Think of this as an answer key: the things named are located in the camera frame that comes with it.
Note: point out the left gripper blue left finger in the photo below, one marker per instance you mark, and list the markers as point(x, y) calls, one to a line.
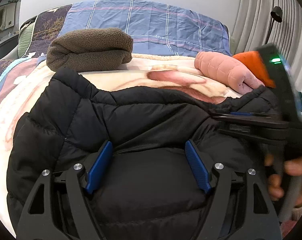
point(96, 164)

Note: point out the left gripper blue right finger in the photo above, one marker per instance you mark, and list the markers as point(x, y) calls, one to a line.
point(197, 166)

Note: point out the black puffer jacket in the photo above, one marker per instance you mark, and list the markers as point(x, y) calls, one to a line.
point(150, 191)

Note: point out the person's right hand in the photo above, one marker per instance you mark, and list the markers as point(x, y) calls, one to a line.
point(292, 168)

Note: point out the orange folded jacket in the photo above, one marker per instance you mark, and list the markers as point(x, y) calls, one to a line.
point(253, 61)

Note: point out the pink folded jacket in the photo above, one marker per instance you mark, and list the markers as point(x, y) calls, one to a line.
point(227, 70)

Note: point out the pink cartoon blanket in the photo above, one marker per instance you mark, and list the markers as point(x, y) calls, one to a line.
point(30, 80)

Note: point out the brown folded fleece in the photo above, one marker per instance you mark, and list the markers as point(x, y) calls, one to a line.
point(90, 50)

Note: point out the blue plaid quilt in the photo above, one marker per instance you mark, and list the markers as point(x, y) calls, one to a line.
point(156, 28)

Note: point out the dark deer pattern blanket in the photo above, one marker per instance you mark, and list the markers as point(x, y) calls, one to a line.
point(48, 25)

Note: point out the green cushion at bedside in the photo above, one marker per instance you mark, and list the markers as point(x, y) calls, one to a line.
point(25, 38)

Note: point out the black wall lamp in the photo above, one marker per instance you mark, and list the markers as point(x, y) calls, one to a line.
point(276, 16)

